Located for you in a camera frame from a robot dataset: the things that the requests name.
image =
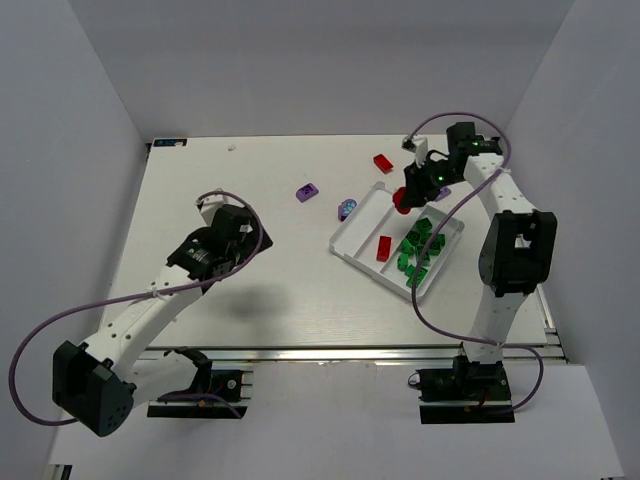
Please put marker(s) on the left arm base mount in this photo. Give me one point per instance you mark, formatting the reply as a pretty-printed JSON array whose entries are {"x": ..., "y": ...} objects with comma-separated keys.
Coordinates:
[{"x": 214, "y": 393}]

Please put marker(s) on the purple lego right of tray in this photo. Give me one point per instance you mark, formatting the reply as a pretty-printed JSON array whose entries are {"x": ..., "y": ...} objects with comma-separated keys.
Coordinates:
[{"x": 443, "y": 193}]

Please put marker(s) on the green lego from stack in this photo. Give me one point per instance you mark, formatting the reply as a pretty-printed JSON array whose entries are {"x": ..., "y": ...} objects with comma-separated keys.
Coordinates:
[{"x": 437, "y": 245}]

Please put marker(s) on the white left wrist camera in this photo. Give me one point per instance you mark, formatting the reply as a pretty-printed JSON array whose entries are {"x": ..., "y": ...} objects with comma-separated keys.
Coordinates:
[{"x": 208, "y": 204}]

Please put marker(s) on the green 2x2 lego brick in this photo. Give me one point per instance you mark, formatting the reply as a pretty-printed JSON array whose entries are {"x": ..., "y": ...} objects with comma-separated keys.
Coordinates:
[{"x": 426, "y": 255}]

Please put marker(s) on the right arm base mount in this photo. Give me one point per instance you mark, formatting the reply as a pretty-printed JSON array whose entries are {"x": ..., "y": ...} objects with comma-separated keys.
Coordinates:
[{"x": 465, "y": 393}]

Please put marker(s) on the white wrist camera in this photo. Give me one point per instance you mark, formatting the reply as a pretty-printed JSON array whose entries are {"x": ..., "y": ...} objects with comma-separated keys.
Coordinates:
[
  {"x": 419, "y": 147},
  {"x": 208, "y": 204}
]

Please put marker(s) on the white three-compartment tray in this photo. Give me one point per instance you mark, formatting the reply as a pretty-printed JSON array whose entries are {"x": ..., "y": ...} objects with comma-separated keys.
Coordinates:
[{"x": 356, "y": 239}]

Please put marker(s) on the aluminium table edge rail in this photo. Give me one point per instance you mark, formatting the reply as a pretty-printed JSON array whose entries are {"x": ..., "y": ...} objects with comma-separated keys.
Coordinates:
[{"x": 332, "y": 354}]

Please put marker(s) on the small green lego brick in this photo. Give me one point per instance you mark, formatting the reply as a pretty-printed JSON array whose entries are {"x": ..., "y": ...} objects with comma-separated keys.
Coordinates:
[{"x": 412, "y": 282}]

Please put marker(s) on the blue label left corner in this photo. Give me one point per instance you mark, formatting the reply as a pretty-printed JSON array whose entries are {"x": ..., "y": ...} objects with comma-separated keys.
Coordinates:
[{"x": 169, "y": 142}]

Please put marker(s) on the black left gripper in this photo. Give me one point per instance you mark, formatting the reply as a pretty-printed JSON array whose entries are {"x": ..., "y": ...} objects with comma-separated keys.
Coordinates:
[{"x": 255, "y": 232}]

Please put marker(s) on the red and green lego stack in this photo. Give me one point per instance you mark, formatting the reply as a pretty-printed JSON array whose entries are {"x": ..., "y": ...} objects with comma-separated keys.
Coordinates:
[{"x": 384, "y": 248}]

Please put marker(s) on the red lego brick top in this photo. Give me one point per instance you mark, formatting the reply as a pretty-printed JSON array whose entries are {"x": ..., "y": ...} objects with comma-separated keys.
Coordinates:
[{"x": 383, "y": 163}]

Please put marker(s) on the purple arch lego brick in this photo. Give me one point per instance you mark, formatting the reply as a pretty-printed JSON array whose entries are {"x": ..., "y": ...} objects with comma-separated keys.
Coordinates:
[{"x": 306, "y": 192}]

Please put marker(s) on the purple paw print lego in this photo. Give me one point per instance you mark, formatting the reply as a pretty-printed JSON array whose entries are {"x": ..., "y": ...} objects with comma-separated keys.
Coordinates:
[{"x": 345, "y": 208}]

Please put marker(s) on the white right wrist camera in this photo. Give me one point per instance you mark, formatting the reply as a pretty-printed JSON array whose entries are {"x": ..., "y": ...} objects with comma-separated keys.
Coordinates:
[{"x": 419, "y": 147}]

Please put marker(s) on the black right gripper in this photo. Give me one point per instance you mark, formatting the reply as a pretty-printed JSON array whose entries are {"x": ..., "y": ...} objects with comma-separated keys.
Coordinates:
[{"x": 415, "y": 185}]

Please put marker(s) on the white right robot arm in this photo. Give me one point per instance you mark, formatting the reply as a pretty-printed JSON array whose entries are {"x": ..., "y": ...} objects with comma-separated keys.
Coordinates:
[{"x": 516, "y": 255}]

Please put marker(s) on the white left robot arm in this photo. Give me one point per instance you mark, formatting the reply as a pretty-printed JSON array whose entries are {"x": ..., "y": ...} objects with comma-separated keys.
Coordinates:
[{"x": 101, "y": 380}]

